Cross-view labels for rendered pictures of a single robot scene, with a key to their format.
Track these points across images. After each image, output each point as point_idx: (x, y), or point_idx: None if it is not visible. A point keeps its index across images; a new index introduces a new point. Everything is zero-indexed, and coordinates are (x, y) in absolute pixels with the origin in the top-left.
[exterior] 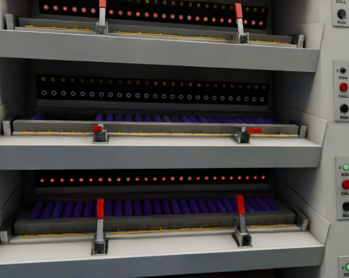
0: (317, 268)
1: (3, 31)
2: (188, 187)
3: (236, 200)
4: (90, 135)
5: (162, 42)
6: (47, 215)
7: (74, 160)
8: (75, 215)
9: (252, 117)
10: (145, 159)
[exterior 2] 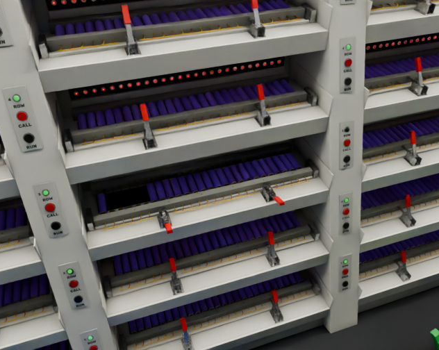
0: (325, 264)
1: (75, 167)
2: None
3: (265, 220)
4: (153, 216)
5: (201, 143)
6: (128, 267)
7: (150, 242)
8: (149, 264)
9: (276, 156)
10: (200, 228)
